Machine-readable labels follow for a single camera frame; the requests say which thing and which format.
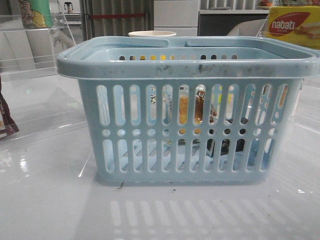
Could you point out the white drawer cabinet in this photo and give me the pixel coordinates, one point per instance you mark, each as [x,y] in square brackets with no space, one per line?
[179,16]

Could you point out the left clear acrylic shelf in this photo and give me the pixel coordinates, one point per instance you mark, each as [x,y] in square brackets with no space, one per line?
[39,99]

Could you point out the plate of fruit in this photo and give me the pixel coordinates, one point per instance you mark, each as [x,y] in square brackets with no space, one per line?
[265,3]

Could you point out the clear acrylic display shelf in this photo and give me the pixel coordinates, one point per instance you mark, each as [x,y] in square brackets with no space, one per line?
[306,111]

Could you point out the green yellow cartoon can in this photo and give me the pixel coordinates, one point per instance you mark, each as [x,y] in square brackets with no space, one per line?
[35,14]

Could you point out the yellow nabati wafer box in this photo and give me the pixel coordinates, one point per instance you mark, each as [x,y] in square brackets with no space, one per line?
[298,25]

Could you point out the brown snack packet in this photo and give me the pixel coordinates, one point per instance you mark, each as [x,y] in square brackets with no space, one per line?
[7,124]

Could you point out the black tissue pack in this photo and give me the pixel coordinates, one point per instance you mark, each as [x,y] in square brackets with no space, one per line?
[224,150]

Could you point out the red barrier belt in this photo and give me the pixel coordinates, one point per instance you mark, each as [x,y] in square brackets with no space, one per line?
[117,16]

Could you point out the light blue plastic basket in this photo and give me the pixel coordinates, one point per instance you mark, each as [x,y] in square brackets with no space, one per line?
[122,98]

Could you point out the grey sofa chair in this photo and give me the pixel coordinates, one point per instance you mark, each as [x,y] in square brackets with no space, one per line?
[250,28]

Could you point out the orange corn snack box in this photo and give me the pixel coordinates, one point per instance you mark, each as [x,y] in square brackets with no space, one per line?
[282,90]

